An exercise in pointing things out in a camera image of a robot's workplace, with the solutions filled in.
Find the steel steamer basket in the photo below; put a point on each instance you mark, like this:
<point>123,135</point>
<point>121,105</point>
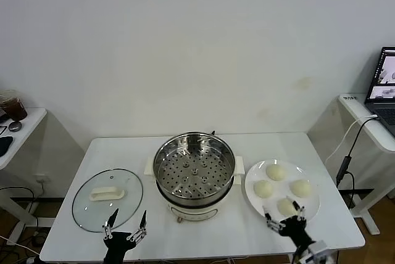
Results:
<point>194,171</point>

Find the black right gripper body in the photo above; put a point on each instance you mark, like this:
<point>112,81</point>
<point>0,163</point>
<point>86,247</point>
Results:
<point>294,228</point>

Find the white steamed baozi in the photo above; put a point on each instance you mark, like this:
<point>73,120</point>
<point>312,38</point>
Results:
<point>285,207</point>
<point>263,188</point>
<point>300,187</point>
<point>275,172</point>

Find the laptop computer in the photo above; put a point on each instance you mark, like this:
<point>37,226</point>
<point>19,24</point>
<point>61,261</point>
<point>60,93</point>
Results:
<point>384,109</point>

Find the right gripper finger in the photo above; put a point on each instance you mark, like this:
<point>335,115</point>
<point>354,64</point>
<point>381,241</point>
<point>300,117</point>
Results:
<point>271,223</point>
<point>300,214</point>

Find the white power strip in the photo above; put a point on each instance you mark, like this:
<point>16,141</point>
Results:
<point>32,259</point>

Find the plastic cup iced coffee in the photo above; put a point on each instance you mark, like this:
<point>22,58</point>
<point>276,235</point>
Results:
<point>15,108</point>

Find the white round plate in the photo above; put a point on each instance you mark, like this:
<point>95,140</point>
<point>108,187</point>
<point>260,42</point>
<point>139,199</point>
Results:
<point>308,205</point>

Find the white wall socket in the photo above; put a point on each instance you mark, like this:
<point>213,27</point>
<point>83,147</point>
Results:
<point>41,179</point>

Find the white side desk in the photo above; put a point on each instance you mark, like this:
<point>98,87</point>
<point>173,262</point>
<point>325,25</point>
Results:
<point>27,128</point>
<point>370,131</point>

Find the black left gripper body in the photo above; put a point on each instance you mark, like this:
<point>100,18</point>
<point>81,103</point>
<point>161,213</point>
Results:
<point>118,242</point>

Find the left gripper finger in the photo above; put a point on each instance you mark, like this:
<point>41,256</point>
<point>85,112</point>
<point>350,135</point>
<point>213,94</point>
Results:
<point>110,224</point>
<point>143,222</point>

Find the white electric cooker pot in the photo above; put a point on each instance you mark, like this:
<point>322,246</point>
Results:
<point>194,210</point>

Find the white printed desk label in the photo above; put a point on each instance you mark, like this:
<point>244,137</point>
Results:
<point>349,97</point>

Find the black thin-frame glasses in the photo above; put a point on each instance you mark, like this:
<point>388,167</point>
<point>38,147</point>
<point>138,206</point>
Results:
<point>3,127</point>

